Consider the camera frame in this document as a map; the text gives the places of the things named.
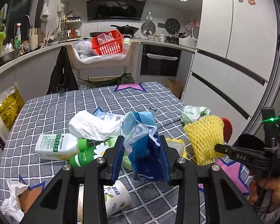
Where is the green hand cream tube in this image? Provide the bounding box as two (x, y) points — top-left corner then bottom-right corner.
(69, 137), (118, 167)

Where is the white bottle green cap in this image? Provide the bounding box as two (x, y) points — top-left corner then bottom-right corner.
(35, 133), (89, 160)

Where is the white paper cup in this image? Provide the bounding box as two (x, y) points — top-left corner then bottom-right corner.
(77, 180), (131, 223)

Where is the yellow foam fruit net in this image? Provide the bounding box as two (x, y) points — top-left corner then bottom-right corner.
(183, 115), (225, 166)

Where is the green plastic bag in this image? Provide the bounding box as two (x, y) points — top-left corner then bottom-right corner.
(181, 106), (210, 124)

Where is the blue plastic bag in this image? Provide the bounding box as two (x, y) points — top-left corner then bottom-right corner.
(120, 111), (170, 182)

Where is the yellow wavy sponge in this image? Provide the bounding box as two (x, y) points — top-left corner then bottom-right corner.
(165, 138), (188, 159)

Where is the person right hand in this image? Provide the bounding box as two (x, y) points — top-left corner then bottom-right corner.
(248, 170), (280, 213)

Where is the crumpled white tissue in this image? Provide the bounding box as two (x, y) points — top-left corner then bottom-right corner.
(0, 180), (28, 223)

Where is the red plastic stool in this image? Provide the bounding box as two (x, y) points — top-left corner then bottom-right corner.
(221, 118), (233, 143)

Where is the white plastic bag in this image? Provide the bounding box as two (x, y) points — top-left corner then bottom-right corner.
(69, 110), (121, 142)

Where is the white refrigerator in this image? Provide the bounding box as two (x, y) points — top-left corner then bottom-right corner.
(183, 0), (278, 144)

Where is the checkered grey tablecloth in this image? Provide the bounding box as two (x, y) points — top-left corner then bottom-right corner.
(0, 81), (253, 224)

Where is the white blue carton box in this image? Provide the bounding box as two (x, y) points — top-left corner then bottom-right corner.
(93, 108), (124, 123)

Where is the gold foil bag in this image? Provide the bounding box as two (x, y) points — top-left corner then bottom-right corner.
(0, 84), (25, 130)

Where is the cardboard box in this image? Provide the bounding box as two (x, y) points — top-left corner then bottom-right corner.
(166, 78), (183, 98)

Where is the black hanging bag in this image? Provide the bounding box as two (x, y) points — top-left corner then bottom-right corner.
(47, 46), (78, 95)

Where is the white rice cooker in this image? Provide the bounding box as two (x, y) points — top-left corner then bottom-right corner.
(178, 34), (197, 49)

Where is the black built-in oven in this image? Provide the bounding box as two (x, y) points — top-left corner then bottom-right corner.
(140, 44), (181, 77)

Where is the beige high chair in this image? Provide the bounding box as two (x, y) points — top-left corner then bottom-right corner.
(65, 40), (142, 81)

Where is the red plastic basket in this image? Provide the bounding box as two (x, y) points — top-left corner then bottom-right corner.
(91, 30), (124, 55)

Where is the spray cleaner bottle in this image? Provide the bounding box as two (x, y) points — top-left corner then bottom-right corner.
(14, 23), (21, 49)

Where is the black wok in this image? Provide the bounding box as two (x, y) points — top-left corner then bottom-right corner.
(110, 24), (139, 35)

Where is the black range hood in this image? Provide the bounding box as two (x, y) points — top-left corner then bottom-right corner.
(86, 0), (147, 21)

